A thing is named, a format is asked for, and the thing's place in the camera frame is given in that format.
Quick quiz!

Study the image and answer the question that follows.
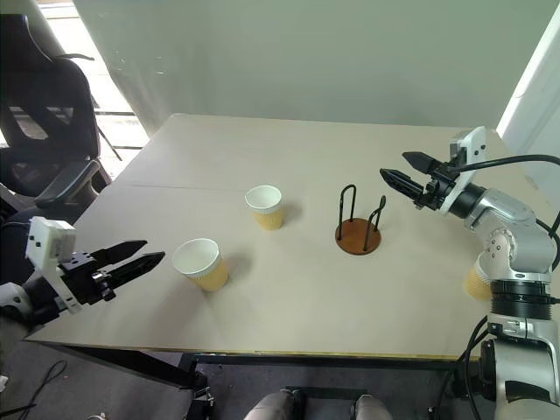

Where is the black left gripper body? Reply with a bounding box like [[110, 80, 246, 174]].
[[58, 251, 117, 308]]

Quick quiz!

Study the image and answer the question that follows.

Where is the black office chair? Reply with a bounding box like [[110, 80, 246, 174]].
[[0, 12, 114, 210]]

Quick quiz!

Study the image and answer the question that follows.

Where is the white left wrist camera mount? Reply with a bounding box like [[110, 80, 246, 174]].
[[24, 216, 84, 315]]

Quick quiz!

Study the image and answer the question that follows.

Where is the black table frame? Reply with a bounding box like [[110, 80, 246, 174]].
[[24, 337, 482, 402]]

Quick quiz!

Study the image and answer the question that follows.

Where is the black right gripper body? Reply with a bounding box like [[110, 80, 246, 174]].
[[415, 161, 460, 214]]

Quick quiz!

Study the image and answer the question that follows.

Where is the thin black floor cable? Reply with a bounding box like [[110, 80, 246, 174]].
[[0, 360, 67, 417]]

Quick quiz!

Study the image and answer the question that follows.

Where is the black robot torso cable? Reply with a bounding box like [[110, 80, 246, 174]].
[[462, 314, 490, 397]]

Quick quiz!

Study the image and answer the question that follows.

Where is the grey rounded shape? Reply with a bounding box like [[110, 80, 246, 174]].
[[243, 389, 304, 420], [351, 393, 394, 420]]

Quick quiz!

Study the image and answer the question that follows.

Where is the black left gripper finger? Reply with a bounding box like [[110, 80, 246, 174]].
[[92, 240, 148, 270], [106, 251, 166, 291]]

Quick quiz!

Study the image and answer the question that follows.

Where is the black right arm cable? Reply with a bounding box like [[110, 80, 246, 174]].
[[454, 154, 560, 174]]

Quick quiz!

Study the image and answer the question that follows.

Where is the tan ribbed paper cup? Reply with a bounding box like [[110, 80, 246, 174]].
[[463, 255, 494, 301], [171, 237, 230, 293], [244, 185, 284, 232]]

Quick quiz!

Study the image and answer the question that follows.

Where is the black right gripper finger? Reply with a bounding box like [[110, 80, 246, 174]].
[[379, 168, 425, 199], [402, 150, 439, 174]]

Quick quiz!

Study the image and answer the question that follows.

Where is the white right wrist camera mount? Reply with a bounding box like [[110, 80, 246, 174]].
[[440, 125, 488, 216]]

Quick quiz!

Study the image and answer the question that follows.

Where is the brown cup holder stand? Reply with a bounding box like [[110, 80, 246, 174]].
[[334, 184, 388, 256]]

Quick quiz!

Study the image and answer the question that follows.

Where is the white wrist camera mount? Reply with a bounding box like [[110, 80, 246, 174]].
[[440, 125, 488, 216], [24, 216, 84, 315]]

